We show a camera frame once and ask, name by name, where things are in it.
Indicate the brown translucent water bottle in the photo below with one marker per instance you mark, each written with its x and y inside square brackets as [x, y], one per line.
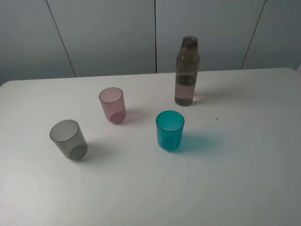
[187, 63]

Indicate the teal translucent cup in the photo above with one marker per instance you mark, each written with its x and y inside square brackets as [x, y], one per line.
[169, 125]

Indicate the pink translucent cup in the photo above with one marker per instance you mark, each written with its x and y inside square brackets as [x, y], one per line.
[112, 101]

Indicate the grey translucent cup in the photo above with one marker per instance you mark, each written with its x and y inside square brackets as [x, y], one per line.
[69, 139]

